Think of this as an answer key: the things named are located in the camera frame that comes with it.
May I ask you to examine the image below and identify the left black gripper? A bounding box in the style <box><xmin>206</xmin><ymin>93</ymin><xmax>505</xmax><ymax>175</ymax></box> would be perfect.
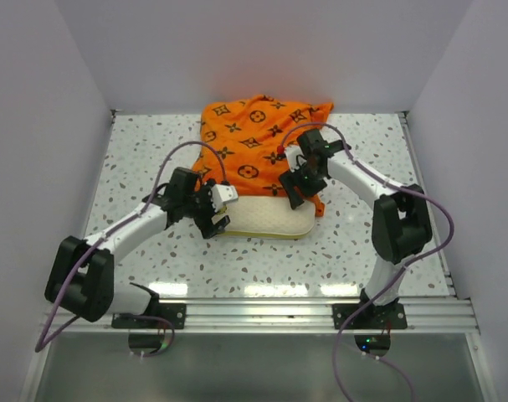
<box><xmin>182</xmin><ymin>179</ymin><xmax>229</xmax><ymax>239</ymax></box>

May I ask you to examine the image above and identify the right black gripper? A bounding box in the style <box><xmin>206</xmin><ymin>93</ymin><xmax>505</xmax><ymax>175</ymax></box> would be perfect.
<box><xmin>280</xmin><ymin>162</ymin><xmax>326</xmax><ymax>210</ymax></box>

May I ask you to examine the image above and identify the cream pillow yellow edge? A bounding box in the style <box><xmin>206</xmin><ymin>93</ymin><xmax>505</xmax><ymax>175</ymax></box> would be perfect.
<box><xmin>218</xmin><ymin>196</ymin><xmax>316</xmax><ymax>240</ymax></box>

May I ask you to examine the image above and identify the orange patterned pillowcase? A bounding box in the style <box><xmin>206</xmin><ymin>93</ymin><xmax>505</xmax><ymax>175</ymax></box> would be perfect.
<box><xmin>200</xmin><ymin>95</ymin><xmax>333</xmax><ymax>197</ymax></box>

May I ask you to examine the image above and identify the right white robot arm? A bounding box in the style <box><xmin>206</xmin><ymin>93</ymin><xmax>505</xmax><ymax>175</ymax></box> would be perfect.
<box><xmin>276</xmin><ymin>127</ymin><xmax>432</xmax><ymax>329</ymax></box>

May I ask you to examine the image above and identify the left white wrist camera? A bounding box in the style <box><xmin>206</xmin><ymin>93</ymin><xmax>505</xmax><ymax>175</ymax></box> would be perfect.
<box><xmin>210</xmin><ymin>184</ymin><xmax>239</xmax><ymax>212</ymax></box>

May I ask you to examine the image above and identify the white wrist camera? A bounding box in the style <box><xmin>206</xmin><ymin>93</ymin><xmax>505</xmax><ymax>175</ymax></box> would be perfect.
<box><xmin>210</xmin><ymin>184</ymin><xmax>239</xmax><ymax>212</ymax></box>
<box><xmin>276</xmin><ymin>145</ymin><xmax>306</xmax><ymax>172</ymax></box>

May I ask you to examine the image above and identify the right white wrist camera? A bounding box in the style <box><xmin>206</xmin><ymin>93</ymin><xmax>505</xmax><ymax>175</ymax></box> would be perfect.
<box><xmin>276</xmin><ymin>145</ymin><xmax>306</xmax><ymax>172</ymax></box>

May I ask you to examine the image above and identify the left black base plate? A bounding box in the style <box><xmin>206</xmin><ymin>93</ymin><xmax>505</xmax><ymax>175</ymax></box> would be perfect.
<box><xmin>111</xmin><ymin>302</ymin><xmax>187</xmax><ymax>329</ymax></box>

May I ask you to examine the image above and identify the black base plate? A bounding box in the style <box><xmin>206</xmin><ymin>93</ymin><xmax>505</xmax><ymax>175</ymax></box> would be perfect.
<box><xmin>111</xmin><ymin>302</ymin><xmax>187</xmax><ymax>329</ymax></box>
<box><xmin>331</xmin><ymin>301</ymin><xmax>408</xmax><ymax>330</ymax></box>

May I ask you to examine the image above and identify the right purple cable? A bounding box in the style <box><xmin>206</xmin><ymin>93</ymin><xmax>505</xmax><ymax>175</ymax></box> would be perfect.
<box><xmin>278</xmin><ymin>122</ymin><xmax>455</xmax><ymax>402</ymax></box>

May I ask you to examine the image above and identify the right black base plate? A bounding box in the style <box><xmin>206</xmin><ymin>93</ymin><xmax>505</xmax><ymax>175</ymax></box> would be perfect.
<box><xmin>331</xmin><ymin>301</ymin><xmax>408</xmax><ymax>330</ymax></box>

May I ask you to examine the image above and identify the aluminium mounting rail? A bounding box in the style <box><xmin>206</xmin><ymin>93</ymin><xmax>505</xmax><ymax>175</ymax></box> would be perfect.
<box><xmin>42</xmin><ymin>296</ymin><xmax>480</xmax><ymax>334</ymax></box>

